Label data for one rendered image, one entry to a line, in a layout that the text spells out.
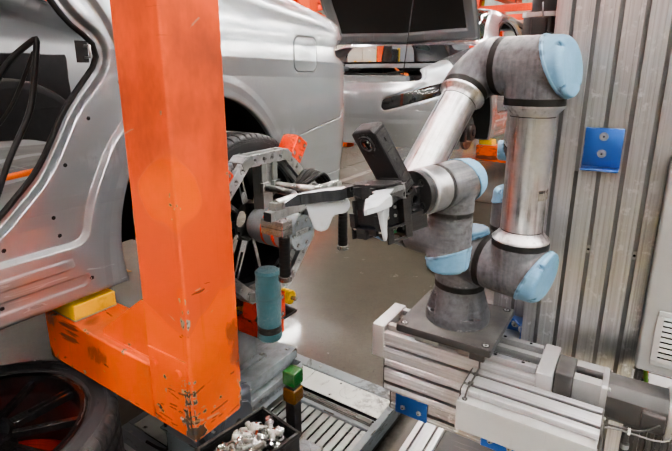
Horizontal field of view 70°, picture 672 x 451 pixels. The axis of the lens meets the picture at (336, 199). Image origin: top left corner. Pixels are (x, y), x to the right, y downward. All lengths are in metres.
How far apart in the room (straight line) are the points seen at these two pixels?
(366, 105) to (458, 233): 3.32
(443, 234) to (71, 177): 1.10
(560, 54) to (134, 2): 0.81
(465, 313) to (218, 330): 0.59
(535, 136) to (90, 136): 1.20
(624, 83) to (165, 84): 0.94
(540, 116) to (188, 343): 0.90
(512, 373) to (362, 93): 3.21
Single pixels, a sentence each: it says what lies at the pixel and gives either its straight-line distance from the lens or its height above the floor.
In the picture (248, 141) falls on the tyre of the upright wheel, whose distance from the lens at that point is 1.77.
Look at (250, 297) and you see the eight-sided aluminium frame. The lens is 1.79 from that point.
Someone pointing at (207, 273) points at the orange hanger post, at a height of 0.94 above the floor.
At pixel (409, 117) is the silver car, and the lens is 4.02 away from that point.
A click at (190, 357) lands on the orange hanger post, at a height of 0.76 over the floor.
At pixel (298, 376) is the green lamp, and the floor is 0.65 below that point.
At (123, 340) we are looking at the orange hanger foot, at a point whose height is 0.69.
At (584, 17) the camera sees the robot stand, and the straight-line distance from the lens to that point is 1.20.
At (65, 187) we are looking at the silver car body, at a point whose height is 1.08.
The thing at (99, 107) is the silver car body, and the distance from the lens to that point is 1.60.
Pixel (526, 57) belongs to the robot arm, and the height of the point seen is 1.42.
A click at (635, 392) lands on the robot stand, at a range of 1.21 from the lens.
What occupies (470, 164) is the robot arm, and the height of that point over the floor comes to 1.25.
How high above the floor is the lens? 1.40
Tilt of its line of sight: 15 degrees down
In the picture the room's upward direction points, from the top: straight up
